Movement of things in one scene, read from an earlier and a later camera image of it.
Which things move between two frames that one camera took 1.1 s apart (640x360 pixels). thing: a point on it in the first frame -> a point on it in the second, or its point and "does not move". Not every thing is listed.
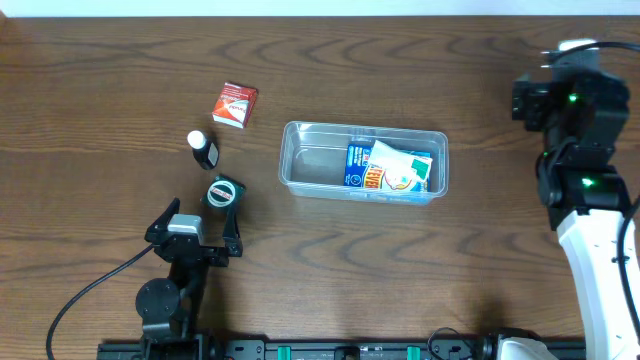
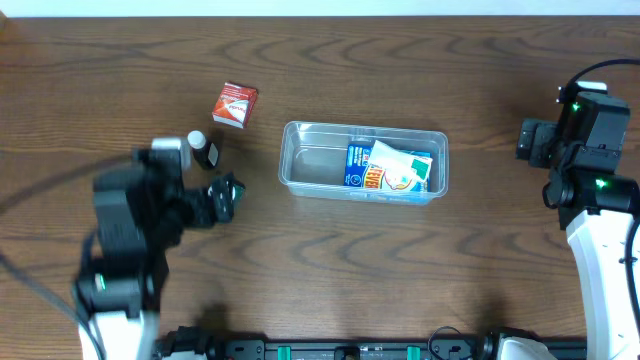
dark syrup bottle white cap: (204, 150) does not move
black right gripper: (533, 99) -> (542, 134)
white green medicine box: (401, 170) does not move
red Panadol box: (235, 105) does not move
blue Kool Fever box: (362, 172) does not move
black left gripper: (218, 257) -> (205, 213)
